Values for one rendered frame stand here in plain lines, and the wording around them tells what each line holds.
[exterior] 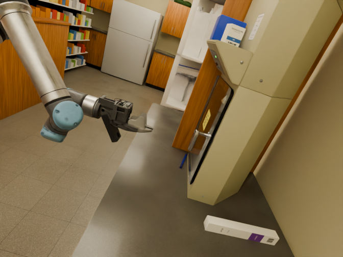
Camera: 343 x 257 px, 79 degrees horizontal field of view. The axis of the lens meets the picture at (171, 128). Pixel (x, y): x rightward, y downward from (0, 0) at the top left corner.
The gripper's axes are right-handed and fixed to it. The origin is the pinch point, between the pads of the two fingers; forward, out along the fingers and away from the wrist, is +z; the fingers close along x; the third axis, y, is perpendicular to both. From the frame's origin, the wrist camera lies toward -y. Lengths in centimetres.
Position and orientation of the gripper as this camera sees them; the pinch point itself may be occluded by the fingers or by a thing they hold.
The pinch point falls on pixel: (148, 130)
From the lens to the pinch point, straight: 78.3
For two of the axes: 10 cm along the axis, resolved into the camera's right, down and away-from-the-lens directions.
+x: 0.7, -4.0, 9.1
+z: 9.5, 3.1, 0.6
